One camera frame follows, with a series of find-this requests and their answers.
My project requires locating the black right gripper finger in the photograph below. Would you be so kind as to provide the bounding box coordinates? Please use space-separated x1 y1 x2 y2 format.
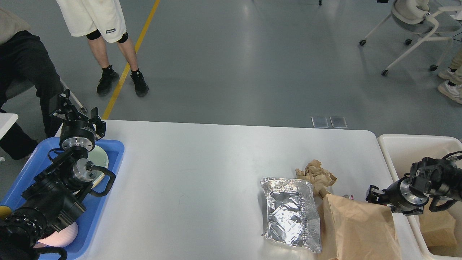
365 185 391 205

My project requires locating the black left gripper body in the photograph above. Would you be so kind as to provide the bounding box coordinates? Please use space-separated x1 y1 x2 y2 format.
60 121 96 152

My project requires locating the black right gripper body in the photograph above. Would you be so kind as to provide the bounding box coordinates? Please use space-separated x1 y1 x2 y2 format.
384 177 429 216

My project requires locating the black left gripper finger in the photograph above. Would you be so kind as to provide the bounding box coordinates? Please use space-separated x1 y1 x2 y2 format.
88 107 106 140
50 90 88 123

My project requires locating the green ceramic plate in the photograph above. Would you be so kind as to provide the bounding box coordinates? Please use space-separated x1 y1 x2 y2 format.
88 146 109 182

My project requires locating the brown paper ball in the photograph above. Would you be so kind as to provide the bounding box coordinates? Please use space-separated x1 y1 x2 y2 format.
295 159 337 199

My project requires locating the dark green ceramic mug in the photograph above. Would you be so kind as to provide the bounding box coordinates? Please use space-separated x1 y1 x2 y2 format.
0 205 13 220

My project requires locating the pink ceramic mug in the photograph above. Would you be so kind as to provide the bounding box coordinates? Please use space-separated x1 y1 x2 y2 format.
34 222 79 248

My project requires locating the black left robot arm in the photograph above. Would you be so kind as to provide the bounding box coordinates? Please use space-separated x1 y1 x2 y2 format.
1 89 116 260

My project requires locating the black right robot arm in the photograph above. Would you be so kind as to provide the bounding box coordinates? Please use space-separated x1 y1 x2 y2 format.
365 151 462 216

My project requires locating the white chair near person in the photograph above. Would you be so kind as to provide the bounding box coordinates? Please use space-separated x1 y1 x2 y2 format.
60 78 88 114

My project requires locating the pink ceramic plate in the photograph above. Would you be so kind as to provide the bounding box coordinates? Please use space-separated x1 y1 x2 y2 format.
88 148 109 188

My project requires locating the white plastic bin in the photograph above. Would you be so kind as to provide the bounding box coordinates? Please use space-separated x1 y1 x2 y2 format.
378 135 462 260

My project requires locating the person in cream sweater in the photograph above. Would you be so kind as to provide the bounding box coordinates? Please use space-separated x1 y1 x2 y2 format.
0 8 64 138

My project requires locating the right floor socket plate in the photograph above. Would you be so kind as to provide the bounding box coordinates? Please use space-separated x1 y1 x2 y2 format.
330 116 348 129

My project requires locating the floor socket plate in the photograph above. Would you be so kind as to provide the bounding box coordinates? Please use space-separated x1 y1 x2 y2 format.
311 116 330 129
330 116 348 129

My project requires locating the silver foil bag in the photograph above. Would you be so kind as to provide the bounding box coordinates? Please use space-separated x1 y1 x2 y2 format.
261 177 322 254

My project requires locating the left floor socket plate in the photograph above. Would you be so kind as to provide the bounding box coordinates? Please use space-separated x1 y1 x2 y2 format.
311 116 330 129

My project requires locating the person in white shorts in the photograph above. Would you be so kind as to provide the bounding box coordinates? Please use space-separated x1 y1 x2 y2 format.
56 0 149 97

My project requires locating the person in beige trousers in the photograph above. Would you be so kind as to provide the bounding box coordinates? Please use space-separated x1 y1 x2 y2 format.
437 48 462 104

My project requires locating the white office chair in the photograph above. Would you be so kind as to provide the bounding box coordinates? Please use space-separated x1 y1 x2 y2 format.
359 0 461 76

